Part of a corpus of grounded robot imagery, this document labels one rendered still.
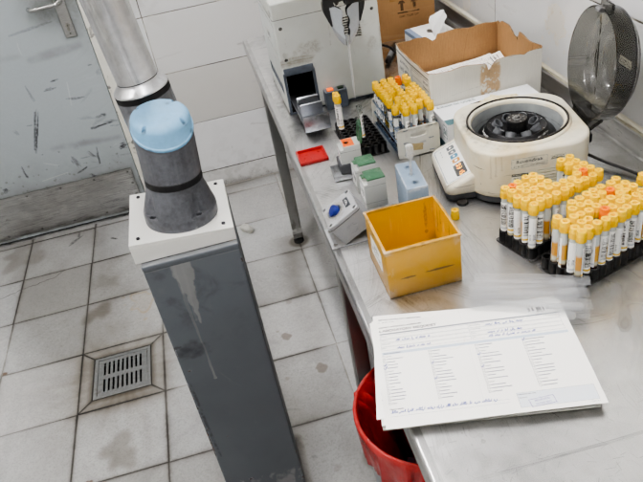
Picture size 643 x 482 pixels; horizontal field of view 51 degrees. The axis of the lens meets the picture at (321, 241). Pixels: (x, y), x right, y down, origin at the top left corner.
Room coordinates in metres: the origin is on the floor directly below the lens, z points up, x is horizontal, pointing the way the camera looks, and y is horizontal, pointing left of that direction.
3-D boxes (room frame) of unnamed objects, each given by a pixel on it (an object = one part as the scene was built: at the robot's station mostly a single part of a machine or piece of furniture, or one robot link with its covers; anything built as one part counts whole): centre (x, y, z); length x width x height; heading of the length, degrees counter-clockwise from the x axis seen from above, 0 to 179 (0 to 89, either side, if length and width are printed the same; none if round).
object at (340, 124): (1.46, -0.14, 0.93); 0.17 x 0.09 x 0.11; 7
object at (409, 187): (1.10, -0.19, 0.92); 0.10 x 0.07 x 0.10; 2
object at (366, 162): (1.25, -0.12, 0.91); 0.05 x 0.04 x 0.07; 97
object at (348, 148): (1.32, -0.10, 0.92); 0.05 x 0.04 x 0.06; 94
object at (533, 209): (0.91, -0.36, 0.93); 0.02 x 0.02 x 0.11
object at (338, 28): (1.46, -0.12, 1.17); 0.06 x 0.03 x 0.09; 6
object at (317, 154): (1.43, -0.02, 0.88); 0.07 x 0.07 x 0.01; 7
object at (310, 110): (1.62, -0.03, 0.92); 0.21 x 0.07 x 0.05; 7
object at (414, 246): (0.94, -0.15, 0.93); 0.13 x 0.13 x 0.10; 6
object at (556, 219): (0.86, -0.38, 0.93); 0.02 x 0.02 x 0.11
